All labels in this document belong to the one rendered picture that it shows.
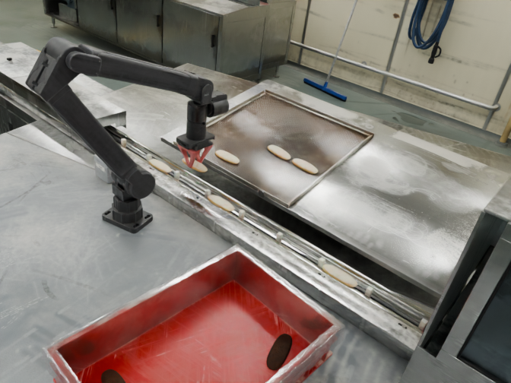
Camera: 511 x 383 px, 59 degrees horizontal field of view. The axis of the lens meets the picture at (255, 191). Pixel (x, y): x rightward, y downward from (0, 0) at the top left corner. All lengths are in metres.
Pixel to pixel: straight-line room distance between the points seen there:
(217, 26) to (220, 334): 3.32
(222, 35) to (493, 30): 2.39
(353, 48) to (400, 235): 4.05
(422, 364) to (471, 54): 4.07
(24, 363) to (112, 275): 0.28
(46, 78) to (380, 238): 0.90
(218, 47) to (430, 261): 3.17
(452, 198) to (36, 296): 1.16
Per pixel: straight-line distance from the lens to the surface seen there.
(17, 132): 1.85
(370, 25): 5.10
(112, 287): 1.13
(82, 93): 1.90
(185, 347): 1.00
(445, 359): 0.86
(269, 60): 4.94
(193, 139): 1.31
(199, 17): 4.21
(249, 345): 1.02
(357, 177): 1.46
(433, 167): 1.57
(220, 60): 4.11
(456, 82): 4.83
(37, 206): 1.43
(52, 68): 1.02
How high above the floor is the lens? 1.62
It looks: 33 degrees down
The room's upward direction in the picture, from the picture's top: 8 degrees clockwise
